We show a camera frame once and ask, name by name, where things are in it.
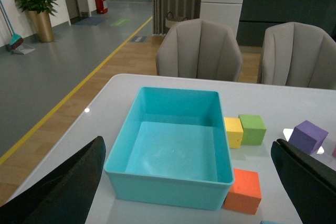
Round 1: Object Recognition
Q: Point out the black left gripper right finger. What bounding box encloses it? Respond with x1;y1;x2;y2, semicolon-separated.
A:
271;138;335;223

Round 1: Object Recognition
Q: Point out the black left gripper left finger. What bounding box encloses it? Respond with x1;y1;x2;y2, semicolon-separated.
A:
1;136;106;223

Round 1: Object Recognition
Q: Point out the light blue foam block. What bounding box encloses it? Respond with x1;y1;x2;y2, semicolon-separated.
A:
260;220;283;224

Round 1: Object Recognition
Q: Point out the purple foam block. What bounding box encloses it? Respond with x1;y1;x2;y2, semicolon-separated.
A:
288;120;329;155

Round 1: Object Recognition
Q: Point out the orange foam block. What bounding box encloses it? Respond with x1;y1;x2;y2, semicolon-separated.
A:
223;168;262;215

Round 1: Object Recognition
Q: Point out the green foam block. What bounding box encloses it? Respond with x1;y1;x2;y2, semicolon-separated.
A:
238;114;267;146

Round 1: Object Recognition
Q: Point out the yellow foam block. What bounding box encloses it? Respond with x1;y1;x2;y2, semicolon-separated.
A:
224;117;244;148

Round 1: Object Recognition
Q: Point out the teal plastic bin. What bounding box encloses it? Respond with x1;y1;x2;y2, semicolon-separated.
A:
104;87;235;210

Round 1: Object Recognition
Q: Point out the grey right armchair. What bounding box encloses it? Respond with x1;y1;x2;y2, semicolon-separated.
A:
257;22;335;90

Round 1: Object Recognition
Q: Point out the grey armchair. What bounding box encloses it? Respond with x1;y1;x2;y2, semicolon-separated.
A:
257;22;335;90
156;19;243;82

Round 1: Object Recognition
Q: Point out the teal broom with dustpan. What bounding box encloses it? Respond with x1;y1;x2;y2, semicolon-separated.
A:
1;1;35;55

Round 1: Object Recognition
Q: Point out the grey left armchair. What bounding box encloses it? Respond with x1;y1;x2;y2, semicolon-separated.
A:
156;19;243;82

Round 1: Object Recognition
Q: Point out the dark grey counter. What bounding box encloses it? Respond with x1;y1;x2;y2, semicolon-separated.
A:
237;0;335;47

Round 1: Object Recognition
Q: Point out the potted plant gold pot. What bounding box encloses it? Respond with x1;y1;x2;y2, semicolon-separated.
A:
15;0;58;43

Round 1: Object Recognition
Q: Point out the red cabinet box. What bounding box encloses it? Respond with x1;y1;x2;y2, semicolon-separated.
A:
95;0;108;14

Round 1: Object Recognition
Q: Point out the woven basket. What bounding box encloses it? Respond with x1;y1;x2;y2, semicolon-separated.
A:
165;12;189;34

